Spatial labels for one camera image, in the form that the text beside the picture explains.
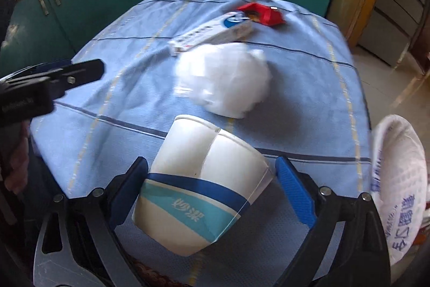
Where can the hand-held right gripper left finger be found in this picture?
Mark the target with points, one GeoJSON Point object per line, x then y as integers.
{"type": "Point", "coordinates": [127, 193]}

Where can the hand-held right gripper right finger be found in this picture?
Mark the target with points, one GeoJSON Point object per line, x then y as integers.
{"type": "Point", "coordinates": [295, 193]}

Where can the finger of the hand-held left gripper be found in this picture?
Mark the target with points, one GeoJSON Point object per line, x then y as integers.
{"type": "Point", "coordinates": [50, 66]}
{"type": "Point", "coordinates": [84, 71]}

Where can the white blue-banded paper cup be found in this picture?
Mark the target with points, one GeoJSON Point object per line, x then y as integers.
{"type": "Point", "coordinates": [201, 179]}

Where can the white blue-printed plastic bag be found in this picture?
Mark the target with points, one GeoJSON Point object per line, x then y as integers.
{"type": "Point", "coordinates": [403, 172]}

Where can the person's left hand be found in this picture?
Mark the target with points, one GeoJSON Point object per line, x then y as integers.
{"type": "Point", "coordinates": [20, 159]}

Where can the blue checked tablecloth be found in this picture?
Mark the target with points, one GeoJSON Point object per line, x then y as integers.
{"type": "Point", "coordinates": [117, 65]}

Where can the long white blue-labelled box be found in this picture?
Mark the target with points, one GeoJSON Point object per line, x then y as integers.
{"type": "Point", "coordinates": [208, 34]}

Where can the white crumpled plastic bag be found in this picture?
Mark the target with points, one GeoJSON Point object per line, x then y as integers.
{"type": "Point", "coordinates": [228, 78]}

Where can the red snack packet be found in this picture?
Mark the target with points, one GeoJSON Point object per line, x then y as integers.
{"type": "Point", "coordinates": [268, 16]}

